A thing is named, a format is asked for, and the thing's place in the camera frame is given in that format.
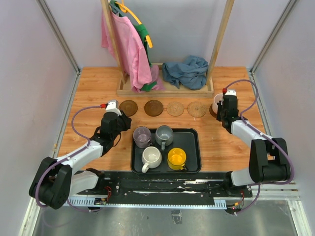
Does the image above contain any brown round coaster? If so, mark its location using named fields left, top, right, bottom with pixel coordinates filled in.
left=209, top=104, right=218, bottom=118
left=144, top=100, right=163, bottom=117
left=119, top=100, right=138, bottom=117

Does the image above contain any pink ceramic mug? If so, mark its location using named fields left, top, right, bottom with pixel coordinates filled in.
left=212, top=93, right=223, bottom=114

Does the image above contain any woven rattan coaster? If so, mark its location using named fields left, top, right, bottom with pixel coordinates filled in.
left=167, top=102, right=184, bottom=117
left=187, top=101, right=207, bottom=118

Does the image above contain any yellow mug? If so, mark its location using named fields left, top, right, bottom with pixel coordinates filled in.
left=167, top=147, right=188, bottom=172

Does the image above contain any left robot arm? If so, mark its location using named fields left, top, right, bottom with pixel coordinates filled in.
left=29, top=112, right=131, bottom=209

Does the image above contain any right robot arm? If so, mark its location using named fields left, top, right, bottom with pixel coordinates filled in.
left=217, top=93, right=294, bottom=197

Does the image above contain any purple translucent cup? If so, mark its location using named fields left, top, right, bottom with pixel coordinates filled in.
left=133, top=126, right=152, bottom=149

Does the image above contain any black baking tray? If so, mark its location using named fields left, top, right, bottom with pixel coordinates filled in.
left=130, top=128, right=201, bottom=175

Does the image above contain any white ceramic mug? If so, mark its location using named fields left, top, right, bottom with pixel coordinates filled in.
left=141, top=147, right=162, bottom=173

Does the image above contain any blue crumpled cloth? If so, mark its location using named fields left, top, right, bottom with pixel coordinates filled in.
left=162, top=55, right=209, bottom=90

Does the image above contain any grey ceramic mug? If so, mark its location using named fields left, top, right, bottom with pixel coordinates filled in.
left=155, top=125, right=174, bottom=151

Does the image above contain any pink shirt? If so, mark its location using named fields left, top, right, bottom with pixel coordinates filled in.
left=101, top=7, right=166, bottom=93

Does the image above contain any green garment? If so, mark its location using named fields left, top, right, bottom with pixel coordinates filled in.
left=109, top=0, right=158, bottom=92

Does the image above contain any teal clothes hanger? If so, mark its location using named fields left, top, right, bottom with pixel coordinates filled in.
left=109, top=0, right=125, bottom=17

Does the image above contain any yellow clothes hanger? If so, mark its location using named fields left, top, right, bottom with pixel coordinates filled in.
left=116, top=1, right=153, bottom=49

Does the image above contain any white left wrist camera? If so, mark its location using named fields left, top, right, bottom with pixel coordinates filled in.
left=105, top=99, right=122, bottom=116

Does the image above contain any wooden clothes rack frame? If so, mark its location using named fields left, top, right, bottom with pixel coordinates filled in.
left=101, top=0, right=234, bottom=98

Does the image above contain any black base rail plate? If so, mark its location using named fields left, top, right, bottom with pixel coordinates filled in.
left=77, top=171, right=252, bottom=206

